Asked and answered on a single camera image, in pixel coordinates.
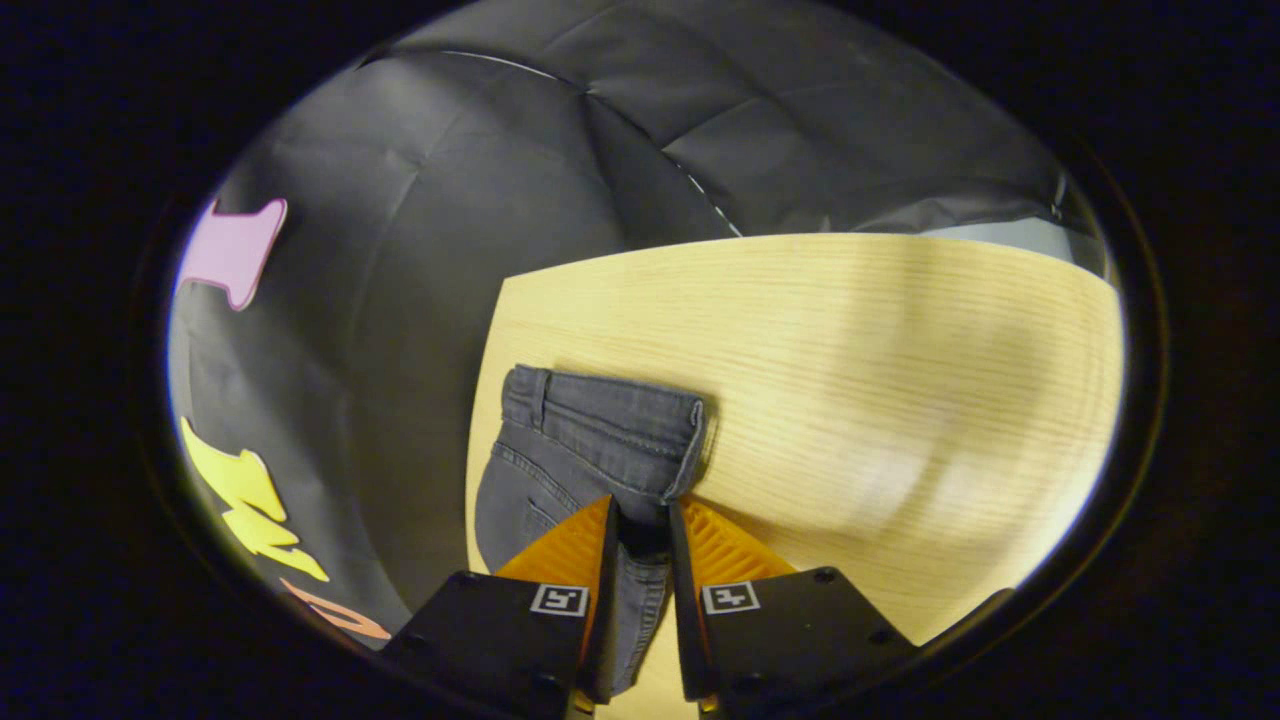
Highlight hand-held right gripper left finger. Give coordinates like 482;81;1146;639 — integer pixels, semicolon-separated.
378;494;623;720

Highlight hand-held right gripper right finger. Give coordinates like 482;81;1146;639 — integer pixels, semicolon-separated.
667;497;919;717

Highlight dark grey jeans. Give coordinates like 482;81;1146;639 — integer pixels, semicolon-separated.
474;364;713;697

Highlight black backdrop cloth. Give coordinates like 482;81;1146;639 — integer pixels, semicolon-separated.
165;0;1111;651

